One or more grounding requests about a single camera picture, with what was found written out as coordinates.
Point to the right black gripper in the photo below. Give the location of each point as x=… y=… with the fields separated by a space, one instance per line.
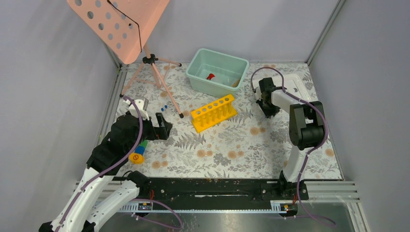
x=268 y=113

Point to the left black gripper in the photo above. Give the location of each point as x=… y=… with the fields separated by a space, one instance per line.
x=162 y=131

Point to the yellow test tube rack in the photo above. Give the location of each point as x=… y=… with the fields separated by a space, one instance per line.
x=213 y=113

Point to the white wash bottle red cap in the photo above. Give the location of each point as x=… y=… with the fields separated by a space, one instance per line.
x=213 y=78

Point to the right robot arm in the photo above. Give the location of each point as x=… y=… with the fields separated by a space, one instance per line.
x=307 y=127

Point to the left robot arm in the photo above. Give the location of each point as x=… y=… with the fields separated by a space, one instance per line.
x=81 y=214

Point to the yellow capped bottle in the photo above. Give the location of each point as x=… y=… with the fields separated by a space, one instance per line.
x=136 y=158

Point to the white plastic bin lid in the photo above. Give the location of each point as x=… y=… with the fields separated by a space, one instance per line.
x=299 y=86

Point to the floral patterned table mat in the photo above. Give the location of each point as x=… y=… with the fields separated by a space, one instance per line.
x=247 y=145

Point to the mint green plastic bin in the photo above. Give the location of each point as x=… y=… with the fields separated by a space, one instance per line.
x=228 y=68

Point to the pink perforated music stand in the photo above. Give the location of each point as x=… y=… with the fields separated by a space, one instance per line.
x=125 y=27

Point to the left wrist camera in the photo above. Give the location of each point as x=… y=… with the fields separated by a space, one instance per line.
x=141 y=104

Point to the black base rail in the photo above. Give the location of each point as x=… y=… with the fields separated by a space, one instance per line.
x=219 y=194

